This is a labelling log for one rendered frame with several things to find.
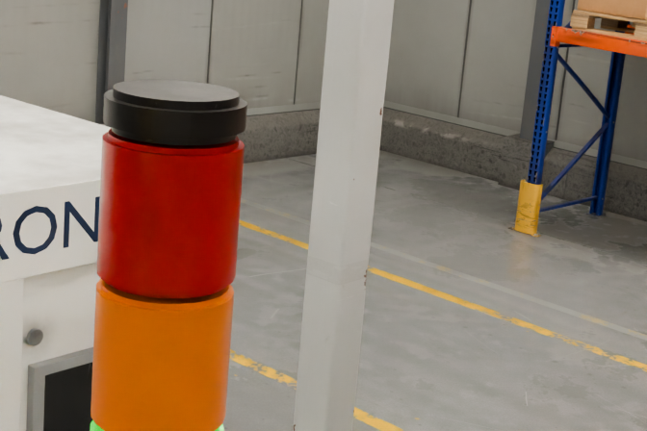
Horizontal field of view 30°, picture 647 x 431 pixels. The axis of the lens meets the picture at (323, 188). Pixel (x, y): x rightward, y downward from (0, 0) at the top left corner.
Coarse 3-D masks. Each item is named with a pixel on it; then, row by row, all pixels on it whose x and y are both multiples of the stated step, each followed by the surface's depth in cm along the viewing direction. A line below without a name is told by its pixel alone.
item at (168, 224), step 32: (128, 160) 41; (160, 160) 40; (192, 160) 40; (224, 160) 41; (128, 192) 41; (160, 192) 40; (192, 192) 41; (224, 192) 42; (128, 224) 41; (160, 224) 41; (192, 224) 41; (224, 224) 42; (128, 256) 41; (160, 256) 41; (192, 256) 41; (224, 256) 42; (128, 288) 42; (160, 288) 41; (192, 288) 42; (224, 288) 43
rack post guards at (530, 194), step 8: (520, 184) 935; (528, 184) 927; (520, 192) 933; (528, 192) 928; (536, 192) 925; (520, 200) 934; (528, 200) 929; (536, 200) 926; (520, 208) 935; (528, 208) 930; (536, 208) 928; (520, 216) 936; (528, 216) 931; (536, 216) 931; (520, 224) 937; (528, 224) 932; (536, 224) 934; (528, 232) 932
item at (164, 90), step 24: (120, 96) 41; (144, 96) 40; (168, 96) 41; (192, 96) 41; (216, 96) 42; (120, 120) 40; (144, 120) 40; (168, 120) 40; (192, 120) 40; (216, 120) 40; (240, 120) 42; (168, 144) 40; (192, 144) 41
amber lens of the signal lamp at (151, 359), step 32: (96, 288) 43; (96, 320) 43; (128, 320) 42; (160, 320) 42; (192, 320) 42; (224, 320) 43; (96, 352) 43; (128, 352) 42; (160, 352) 42; (192, 352) 42; (224, 352) 44; (96, 384) 43; (128, 384) 42; (160, 384) 42; (192, 384) 43; (224, 384) 44; (96, 416) 44; (128, 416) 43; (160, 416) 42; (192, 416) 43; (224, 416) 45
